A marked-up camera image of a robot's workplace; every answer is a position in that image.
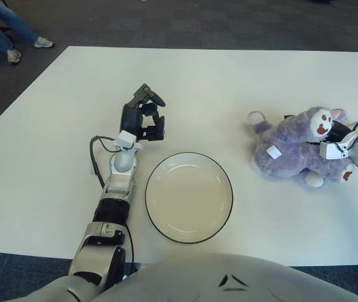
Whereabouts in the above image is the white right wrist connector box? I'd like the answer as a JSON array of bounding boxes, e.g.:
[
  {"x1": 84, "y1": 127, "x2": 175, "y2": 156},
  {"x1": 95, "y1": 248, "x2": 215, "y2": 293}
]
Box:
[{"x1": 319, "y1": 131, "x2": 358, "y2": 160}]

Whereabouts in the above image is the white sneaker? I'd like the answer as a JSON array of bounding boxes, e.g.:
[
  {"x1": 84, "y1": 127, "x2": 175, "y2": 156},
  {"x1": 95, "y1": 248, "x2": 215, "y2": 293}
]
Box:
[
  {"x1": 7, "y1": 48, "x2": 22, "y2": 65},
  {"x1": 33, "y1": 36, "x2": 55, "y2": 48}
]

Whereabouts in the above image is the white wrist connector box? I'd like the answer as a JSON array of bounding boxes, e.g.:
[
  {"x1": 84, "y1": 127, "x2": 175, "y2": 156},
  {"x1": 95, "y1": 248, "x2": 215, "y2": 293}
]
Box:
[
  {"x1": 116, "y1": 131, "x2": 136, "y2": 148},
  {"x1": 319, "y1": 131, "x2": 358, "y2": 160}
]

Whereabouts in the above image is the silver robot torso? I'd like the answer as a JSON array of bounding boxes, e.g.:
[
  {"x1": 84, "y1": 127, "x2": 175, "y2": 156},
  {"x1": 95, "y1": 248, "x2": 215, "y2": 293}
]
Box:
[{"x1": 18, "y1": 251, "x2": 358, "y2": 302}]

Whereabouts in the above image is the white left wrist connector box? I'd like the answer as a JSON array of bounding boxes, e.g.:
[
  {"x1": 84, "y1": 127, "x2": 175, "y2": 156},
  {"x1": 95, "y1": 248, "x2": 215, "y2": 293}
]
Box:
[{"x1": 116, "y1": 131, "x2": 136, "y2": 148}]

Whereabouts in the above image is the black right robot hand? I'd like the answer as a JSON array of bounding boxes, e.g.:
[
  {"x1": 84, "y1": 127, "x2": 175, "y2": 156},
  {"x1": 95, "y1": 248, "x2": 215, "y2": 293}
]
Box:
[{"x1": 281, "y1": 115, "x2": 354, "y2": 145}]

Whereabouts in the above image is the purple plush bunny doll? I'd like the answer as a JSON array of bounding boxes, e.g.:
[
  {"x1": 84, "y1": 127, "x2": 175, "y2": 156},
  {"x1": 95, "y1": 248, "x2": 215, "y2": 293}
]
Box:
[{"x1": 247, "y1": 106, "x2": 355, "y2": 189}]

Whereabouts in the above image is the white plate with black rim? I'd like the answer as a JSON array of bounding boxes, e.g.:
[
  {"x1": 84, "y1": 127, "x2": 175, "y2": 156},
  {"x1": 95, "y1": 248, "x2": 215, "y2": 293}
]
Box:
[{"x1": 145, "y1": 152, "x2": 235, "y2": 245}]

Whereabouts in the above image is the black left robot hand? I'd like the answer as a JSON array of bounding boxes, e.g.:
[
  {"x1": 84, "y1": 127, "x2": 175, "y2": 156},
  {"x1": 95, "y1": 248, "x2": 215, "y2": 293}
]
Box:
[{"x1": 120, "y1": 83, "x2": 167, "y2": 142}]

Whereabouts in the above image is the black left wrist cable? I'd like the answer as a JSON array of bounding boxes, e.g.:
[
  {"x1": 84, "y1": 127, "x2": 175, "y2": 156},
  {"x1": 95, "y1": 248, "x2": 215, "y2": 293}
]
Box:
[{"x1": 89, "y1": 135, "x2": 120, "y2": 189}]

